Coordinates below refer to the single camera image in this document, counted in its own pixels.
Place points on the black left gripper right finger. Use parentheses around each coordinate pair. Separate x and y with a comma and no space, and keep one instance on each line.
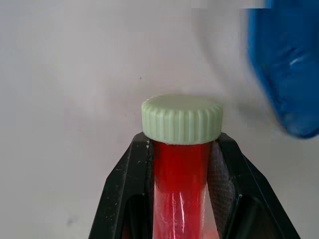
(251,184)

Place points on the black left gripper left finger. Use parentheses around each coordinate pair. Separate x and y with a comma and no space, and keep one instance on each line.
(124,179)

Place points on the red test tube green cap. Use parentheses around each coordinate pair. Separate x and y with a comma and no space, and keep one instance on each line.
(179,169)

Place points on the blue test tube rack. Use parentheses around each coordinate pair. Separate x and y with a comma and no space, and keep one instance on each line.
(284,69)

